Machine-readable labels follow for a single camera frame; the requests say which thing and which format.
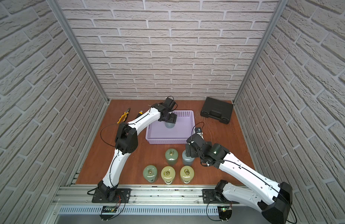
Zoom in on blue-grey canister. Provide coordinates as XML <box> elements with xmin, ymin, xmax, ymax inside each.
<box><xmin>182</xmin><ymin>150</ymin><xmax>195</xmax><ymax>166</ymax></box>
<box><xmin>165</xmin><ymin>122</ymin><xmax>175</xmax><ymax>128</ymax></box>

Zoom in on lavender plastic basket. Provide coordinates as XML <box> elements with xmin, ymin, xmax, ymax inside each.
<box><xmin>145</xmin><ymin>110</ymin><xmax>195</xmax><ymax>144</ymax></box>

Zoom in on dark green canister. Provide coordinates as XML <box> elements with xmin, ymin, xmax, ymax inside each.
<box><xmin>165</xmin><ymin>148</ymin><xmax>179</xmax><ymax>166</ymax></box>

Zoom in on yellow-green canister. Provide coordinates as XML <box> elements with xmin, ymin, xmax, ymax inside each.
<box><xmin>180</xmin><ymin>166</ymin><xmax>195</xmax><ymax>184</ymax></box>
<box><xmin>161</xmin><ymin>166</ymin><xmax>176</xmax><ymax>184</ymax></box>

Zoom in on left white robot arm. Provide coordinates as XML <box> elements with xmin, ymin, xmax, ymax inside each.
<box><xmin>96</xmin><ymin>97</ymin><xmax>178</xmax><ymax>202</ymax></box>

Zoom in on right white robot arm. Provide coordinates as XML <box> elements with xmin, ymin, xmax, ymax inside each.
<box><xmin>186</xmin><ymin>133</ymin><xmax>292</xmax><ymax>224</ymax></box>

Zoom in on yellow black pliers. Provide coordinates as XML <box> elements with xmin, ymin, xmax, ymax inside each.
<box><xmin>117</xmin><ymin>108</ymin><xmax>130</xmax><ymax>124</ymax></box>

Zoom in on black plastic tool case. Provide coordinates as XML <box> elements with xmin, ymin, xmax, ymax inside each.
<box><xmin>200</xmin><ymin>97</ymin><xmax>234</xmax><ymax>124</ymax></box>

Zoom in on right controller board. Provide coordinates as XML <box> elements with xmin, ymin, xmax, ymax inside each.
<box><xmin>217</xmin><ymin>206</ymin><xmax>232</xmax><ymax>222</ymax></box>

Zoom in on controller board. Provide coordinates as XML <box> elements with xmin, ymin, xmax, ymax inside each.
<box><xmin>217</xmin><ymin>206</ymin><xmax>232</xmax><ymax>222</ymax></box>
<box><xmin>100</xmin><ymin>206</ymin><xmax>119</xmax><ymax>221</ymax></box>

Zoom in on left controller board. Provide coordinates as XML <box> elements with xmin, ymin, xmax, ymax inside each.
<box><xmin>100</xmin><ymin>206</ymin><xmax>119</xmax><ymax>221</ymax></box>

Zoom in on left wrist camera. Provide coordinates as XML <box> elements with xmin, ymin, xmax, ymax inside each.
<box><xmin>162</xmin><ymin>96</ymin><xmax>178</xmax><ymax>112</ymax></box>

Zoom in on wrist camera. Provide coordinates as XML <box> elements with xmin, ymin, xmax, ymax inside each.
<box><xmin>194</xmin><ymin>127</ymin><xmax>203</xmax><ymax>136</ymax></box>
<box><xmin>162</xmin><ymin>96</ymin><xmax>178</xmax><ymax>112</ymax></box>

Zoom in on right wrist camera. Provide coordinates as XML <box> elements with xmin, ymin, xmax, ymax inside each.
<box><xmin>194</xmin><ymin>127</ymin><xmax>203</xmax><ymax>136</ymax></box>

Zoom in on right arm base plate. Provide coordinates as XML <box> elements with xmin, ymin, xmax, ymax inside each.
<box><xmin>202</xmin><ymin>189</ymin><xmax>239</xmax><ymax>204</ymax></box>

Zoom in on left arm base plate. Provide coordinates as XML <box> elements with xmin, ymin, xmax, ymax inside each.
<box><xmin>92</xmin><ymin>188</ymin><xmax>131</xmax><ymax>204</ymax></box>

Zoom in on left aluminium corner post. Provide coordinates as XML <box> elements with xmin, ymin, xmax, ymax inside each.
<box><xmin>47</xmin><ymin>0</ymin><xmax>110</xmax><ymax>104</ymax></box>

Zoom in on aluminium corner post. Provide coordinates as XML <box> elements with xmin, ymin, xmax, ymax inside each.
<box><xmin>47</xmin><ymin>0</ymin><xmax>110</xmax><ymax>104</ymax></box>
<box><xmin>233</xmin><ymin>0</ymin><xmax>288</xmax><ymax>105</ymax></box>

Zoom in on right aluminium corner post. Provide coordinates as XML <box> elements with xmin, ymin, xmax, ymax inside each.
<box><xmin>233</xmin><ymin>0</ymin><xmax>288</xmax><ymax>105</ymax></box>

